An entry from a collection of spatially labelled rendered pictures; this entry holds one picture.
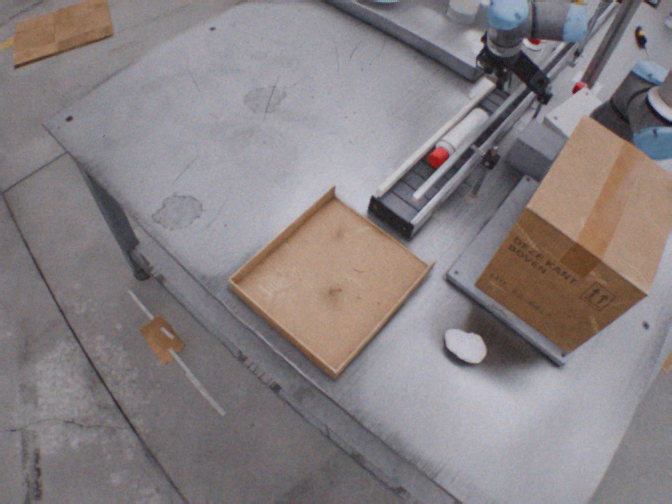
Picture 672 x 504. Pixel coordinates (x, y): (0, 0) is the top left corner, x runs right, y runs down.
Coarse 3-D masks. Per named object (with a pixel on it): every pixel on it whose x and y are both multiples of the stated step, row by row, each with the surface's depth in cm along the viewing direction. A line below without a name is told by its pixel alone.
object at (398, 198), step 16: (496, 96) 120; (496, 128) 114; (480, 144) 111; (464, 160) 108; (416, 176) 104; (448, 176) 105; (400, 192) 101; (432, 192) 102; (400, 208) 99; (416, 208) 100
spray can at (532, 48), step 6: (528, 42) 107; (534, 42) 106; (522, 48) 109; (528, 48) 107; (534, 48) 107; (540, 48) 108; (528, 54) 109; (534, 54) 108; (534, 60) 110; (516, 78) 116; (516, 84) 117; (510, 90) 120
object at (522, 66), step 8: (520, 56) 98; (512, 64) 98; (520, 64) 98; (528, 64) 98; (520, 72) 98; (528, 72) 99; (536, 72) 99; (528, 80) 99; (536, 80) 99; (544, 80) 99; (536, 88) 100; (544, 88) 100
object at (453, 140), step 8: (472, 112) 110; (480, 112) 109; (464, 120) 108; (472, 120) 107; (480, 120) 108; (456, 128) 106; (464, 128) 106; (472, 128) 106; (448, 136) 104; (456, 136) 104; (464, 136) 105; (440, 144) 104; (448, 144) 103; (456, 144) 103; (432, 152) 103; (440, 152) 102; (448, 152) 103; (432, 160) 103; (440, 160) 102
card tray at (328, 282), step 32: (288, 224) 97; (320, 224) 101; (352, 224) 102; (256, 256) 93; (288, 256) 97; (320, 256) 98; (352, 256) 98; (384, 256) 99; (416, 256) 99; (256, 288) 93; (288, 288) 94; (320, 288) 94; (352, 288) 95; (384, 288) 95; (288, 320) 91; (320, 320) 91; (352, 320) 92; (384, 320) 89; (320, 352) 88; (352, 352) 85
